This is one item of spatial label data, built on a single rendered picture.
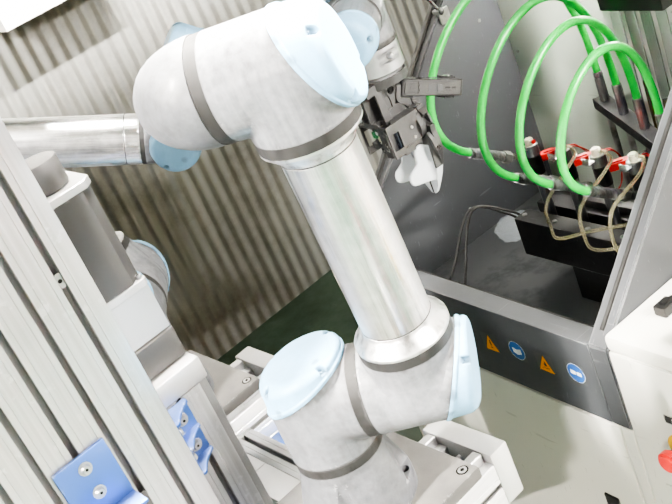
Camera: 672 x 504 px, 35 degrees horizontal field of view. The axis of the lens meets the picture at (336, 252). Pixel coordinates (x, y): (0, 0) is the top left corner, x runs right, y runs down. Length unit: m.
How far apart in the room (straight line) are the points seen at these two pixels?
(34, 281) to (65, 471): 0.23
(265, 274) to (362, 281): 2.96
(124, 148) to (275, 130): 0.56
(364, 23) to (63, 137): 0.47
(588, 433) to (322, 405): 0.70
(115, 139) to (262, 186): 2.50
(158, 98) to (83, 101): 2.61
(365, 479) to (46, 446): 0.38
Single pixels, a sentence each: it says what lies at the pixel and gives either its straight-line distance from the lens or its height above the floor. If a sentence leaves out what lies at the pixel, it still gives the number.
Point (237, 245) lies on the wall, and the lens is 3.99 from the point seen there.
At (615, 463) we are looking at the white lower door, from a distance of 1.84.
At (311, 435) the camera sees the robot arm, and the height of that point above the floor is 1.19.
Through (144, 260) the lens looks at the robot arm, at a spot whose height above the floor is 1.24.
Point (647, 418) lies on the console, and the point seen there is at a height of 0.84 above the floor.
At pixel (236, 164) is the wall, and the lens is 3.96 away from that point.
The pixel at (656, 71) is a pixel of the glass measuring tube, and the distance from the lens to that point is 2.01.
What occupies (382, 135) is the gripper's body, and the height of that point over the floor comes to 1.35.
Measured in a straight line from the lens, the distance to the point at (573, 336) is 1.68.
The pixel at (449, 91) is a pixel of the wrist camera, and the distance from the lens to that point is 1.61.
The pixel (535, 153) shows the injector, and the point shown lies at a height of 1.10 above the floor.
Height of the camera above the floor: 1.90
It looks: 26 degrees down
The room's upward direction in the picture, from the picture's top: 24 degrees counter-clockwise
